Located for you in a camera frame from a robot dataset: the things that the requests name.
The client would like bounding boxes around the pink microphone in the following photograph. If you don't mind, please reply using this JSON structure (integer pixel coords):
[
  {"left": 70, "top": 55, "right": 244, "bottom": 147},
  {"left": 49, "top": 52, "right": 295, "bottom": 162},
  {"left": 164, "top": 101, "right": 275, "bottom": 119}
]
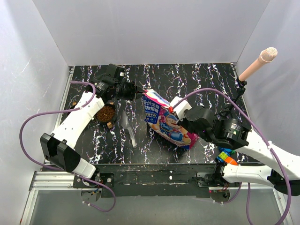
[{"left": 238, "top": 47, "right": 278, "bottom": 82}]

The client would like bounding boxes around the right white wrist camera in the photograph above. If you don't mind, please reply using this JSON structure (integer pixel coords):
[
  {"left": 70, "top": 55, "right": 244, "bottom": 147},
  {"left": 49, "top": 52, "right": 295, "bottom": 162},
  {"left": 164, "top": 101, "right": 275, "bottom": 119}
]
[{"left": 170, "top": 96, "right": 192, "bottom": 121}]

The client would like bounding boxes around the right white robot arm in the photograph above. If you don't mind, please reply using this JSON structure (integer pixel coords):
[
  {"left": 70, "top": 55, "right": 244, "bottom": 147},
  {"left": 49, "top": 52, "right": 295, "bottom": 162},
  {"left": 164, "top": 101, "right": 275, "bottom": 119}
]
[{"left": 175, "top": 106, "right": 300, "bottom": 196}]

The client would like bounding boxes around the pink cat food bag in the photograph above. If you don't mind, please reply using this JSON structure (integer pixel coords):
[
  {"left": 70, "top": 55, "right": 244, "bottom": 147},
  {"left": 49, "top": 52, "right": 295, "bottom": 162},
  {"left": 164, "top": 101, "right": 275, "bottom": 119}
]
[{"left": 143, "top": 89, "right": 199, "bottom": 150}]

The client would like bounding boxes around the colourful toy block car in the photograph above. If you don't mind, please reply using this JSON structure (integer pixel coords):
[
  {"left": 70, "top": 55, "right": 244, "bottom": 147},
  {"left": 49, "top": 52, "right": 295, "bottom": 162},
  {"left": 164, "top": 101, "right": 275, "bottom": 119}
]
[{"left": 216, "top": 147, "right": 238, "bottom": 165}]

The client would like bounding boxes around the black pet bowl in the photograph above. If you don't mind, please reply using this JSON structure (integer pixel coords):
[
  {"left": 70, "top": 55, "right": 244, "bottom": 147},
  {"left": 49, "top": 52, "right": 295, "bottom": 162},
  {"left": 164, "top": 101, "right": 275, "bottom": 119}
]
[
  {"left": 94, "top": 102, "right": 117, "bottom": 128},
  {"left": 67, "top": 105, "right": 76, "bottom": 115}
]

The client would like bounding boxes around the clear plastic scoop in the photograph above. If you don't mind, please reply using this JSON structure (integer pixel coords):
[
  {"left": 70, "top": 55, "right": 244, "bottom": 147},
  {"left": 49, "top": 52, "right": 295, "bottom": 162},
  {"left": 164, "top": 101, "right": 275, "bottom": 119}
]
[{"left": 121, "top": 110, "right": 137, "bottom": 149}]

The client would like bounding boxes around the left black pet bowl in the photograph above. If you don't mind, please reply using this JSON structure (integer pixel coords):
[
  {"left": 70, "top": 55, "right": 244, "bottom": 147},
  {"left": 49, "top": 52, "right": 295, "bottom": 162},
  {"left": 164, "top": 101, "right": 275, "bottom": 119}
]
[{"left": 67, "top": 105, "right": 76, "bottom": 115}]

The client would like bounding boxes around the purple cable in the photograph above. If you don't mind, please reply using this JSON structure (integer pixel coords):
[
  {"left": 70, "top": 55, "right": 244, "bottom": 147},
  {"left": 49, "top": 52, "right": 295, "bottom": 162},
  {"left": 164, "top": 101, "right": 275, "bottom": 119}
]
[
  {"left": 19, "top": 80, "right": 117, "bottom": 213},
  {"left": 171, "top": 88, "right": 293, "bottom": 225}
]

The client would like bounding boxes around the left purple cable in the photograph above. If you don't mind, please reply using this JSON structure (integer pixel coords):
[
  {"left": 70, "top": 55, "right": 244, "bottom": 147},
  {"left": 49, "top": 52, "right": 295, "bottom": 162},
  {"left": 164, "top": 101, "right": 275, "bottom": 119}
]
[{"left": 19, "top": 80, "right": 117, "bottom": 213}]

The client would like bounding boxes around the black microphone tripod stand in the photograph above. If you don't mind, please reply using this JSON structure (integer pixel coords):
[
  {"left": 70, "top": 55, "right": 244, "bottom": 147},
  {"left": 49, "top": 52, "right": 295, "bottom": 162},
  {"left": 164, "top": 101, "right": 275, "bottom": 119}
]
[{"left": 216, "top": 78, "right": 247, "bottom": 119}]

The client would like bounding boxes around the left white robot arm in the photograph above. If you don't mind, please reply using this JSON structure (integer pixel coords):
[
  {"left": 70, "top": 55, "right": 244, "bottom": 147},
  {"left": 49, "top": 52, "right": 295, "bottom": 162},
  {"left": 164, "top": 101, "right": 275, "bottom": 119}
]
[{"left": 40, "top": 64, "right": 145, "bottom": 188}]

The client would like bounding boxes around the right black pet bowl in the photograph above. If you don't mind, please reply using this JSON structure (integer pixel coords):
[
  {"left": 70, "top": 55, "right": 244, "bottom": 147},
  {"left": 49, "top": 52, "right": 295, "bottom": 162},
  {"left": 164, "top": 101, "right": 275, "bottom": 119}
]
[{"left": 94, "top": 102, "right": 117, "bottom": 128}]

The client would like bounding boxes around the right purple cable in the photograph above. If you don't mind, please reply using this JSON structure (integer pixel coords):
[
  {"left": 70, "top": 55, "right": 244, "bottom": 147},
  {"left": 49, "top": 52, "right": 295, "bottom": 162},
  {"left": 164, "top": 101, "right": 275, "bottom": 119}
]
[{"left": 171, "top": 88, "right": 293, "bottom": 225}]

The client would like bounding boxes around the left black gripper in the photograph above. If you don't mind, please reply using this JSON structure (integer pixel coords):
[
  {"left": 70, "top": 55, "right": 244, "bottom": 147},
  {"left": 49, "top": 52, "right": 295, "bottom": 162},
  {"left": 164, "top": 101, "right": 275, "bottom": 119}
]
[{"left": 114, "top": 81, "right": 146, "bottom": 101}]

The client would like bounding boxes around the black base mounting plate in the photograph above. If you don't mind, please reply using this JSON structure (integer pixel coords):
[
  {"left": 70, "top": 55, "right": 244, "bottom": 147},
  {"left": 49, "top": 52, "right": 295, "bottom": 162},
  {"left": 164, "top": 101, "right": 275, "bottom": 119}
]
[{"left": 42, "top": 163, "right": 268, "bottom": 199}]

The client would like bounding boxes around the aluminium rail frame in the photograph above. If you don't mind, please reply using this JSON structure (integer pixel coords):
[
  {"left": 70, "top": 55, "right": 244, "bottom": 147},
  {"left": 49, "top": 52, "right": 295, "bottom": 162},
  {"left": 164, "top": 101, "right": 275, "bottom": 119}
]
[{"left": 19, "top": 67, "right": 292, "bottom": 225}]

